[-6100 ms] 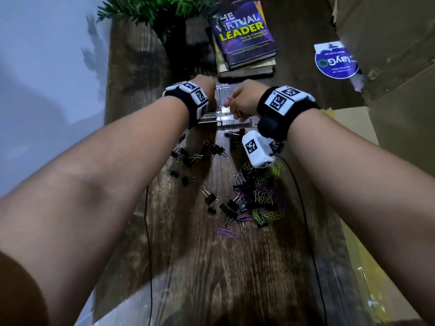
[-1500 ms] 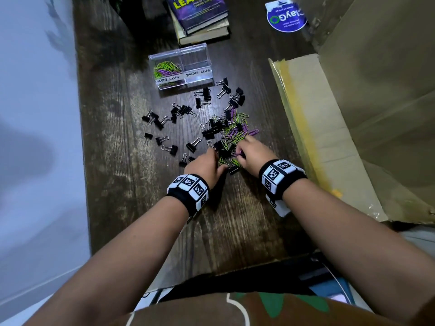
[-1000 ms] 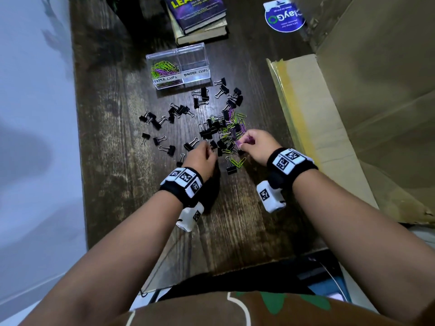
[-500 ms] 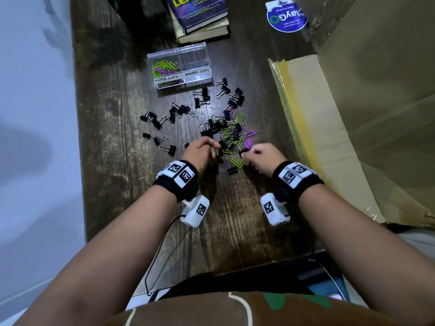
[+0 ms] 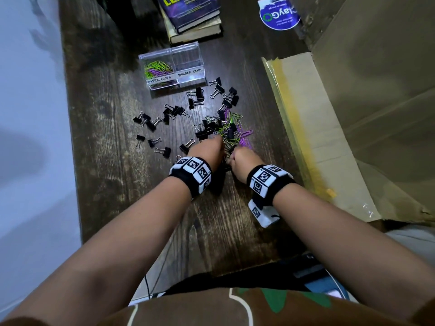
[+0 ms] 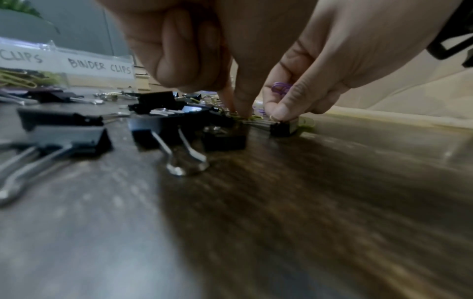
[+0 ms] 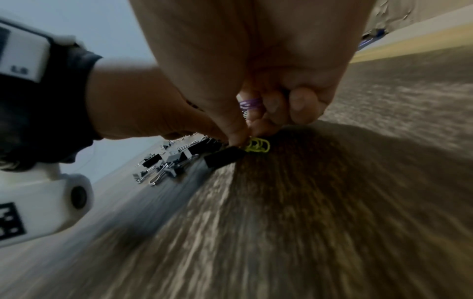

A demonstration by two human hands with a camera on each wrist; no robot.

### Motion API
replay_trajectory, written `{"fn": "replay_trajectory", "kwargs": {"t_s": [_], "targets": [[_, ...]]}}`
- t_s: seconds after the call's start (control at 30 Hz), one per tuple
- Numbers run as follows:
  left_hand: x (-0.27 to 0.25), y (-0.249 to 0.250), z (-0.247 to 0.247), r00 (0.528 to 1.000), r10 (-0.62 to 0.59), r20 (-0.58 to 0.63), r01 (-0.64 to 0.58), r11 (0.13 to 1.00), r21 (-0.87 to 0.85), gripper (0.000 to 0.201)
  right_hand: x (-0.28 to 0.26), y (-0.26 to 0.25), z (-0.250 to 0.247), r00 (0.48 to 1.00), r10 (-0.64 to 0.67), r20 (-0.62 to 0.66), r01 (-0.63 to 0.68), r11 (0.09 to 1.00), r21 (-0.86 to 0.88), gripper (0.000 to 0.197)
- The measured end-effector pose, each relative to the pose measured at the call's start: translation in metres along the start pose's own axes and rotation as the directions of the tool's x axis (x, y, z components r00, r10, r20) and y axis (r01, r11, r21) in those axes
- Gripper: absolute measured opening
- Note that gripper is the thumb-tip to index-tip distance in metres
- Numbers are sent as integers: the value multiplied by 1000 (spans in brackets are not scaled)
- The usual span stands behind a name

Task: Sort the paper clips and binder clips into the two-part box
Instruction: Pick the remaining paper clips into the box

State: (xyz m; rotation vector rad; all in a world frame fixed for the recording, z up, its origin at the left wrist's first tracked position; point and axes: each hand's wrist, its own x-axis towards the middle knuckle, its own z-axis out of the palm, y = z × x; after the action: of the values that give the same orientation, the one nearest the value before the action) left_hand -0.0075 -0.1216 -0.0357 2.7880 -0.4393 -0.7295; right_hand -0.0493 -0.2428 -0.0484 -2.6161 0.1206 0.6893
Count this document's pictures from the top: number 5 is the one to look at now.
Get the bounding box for black right wristband white markers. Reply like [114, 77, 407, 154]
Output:
[246, 164, 297, 210]

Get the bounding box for large brown cardboard box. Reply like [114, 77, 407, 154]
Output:
[289, 0, 435, 225]

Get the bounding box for black wristband white markers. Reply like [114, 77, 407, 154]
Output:
[246, 164, 297, 210]
[168, 156, 213, 201]

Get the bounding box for pile of black binder clips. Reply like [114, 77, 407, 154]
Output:
[153, 77, 241, 160]

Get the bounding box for black blue bag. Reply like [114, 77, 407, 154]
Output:
[291, 253, 353, 300]

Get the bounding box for pile of coloured paper clips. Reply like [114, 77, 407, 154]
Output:
[203, 108, 254, 157]

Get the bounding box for clear two-compartment plastic box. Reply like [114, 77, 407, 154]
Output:
[138, 41, 207, 91]

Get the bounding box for thin white cable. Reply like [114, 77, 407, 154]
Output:
[324, 268, 351, 302]

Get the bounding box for person's right forearm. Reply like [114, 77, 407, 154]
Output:
[272, 183, 435, 324]

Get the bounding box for purple hardcover book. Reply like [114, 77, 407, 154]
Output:
[156, 0, 222, 34]

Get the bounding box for person's left hand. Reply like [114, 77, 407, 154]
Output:
[187, 134, 226, 173]

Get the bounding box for bunch of sorted paper clips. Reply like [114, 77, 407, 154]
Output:
[144, 60, 174, 88]

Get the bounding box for green potted artificial plant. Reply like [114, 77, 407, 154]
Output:
[97, 0, 140, 28]

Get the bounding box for person's right hand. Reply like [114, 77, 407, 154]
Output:
[227, 145, 266, 185]

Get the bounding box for black left wristband white markers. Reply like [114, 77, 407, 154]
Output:
[168, 156, 213, 201]

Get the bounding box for person's left forearm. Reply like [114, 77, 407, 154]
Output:
[6, 176, 193, 326]

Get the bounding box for thin black cable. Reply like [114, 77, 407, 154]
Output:
[144, 240, 174, 300]

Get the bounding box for tan book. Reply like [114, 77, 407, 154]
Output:
[159, 6, 223, 45]

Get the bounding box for blue round sticker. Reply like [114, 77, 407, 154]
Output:
[257, 0, 302, 31]

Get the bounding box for yellowish cardboard sheet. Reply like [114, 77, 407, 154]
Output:
[261, 52, 384, 223]

